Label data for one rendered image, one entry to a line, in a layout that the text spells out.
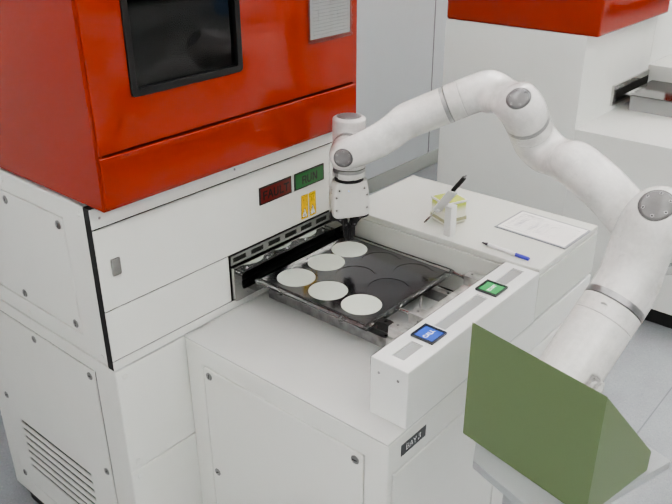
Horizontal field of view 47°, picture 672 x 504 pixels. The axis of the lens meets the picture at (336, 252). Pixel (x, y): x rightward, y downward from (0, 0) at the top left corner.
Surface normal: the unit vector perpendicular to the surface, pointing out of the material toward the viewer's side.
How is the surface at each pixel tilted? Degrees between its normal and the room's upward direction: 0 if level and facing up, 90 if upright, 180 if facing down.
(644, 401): 0
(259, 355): 0
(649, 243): 82
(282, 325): 0
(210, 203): 90
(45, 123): 90
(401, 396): 90
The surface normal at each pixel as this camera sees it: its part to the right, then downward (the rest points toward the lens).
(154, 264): 0.76, 0.29
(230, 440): -0.65, 0.34
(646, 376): 0.00, -0.90
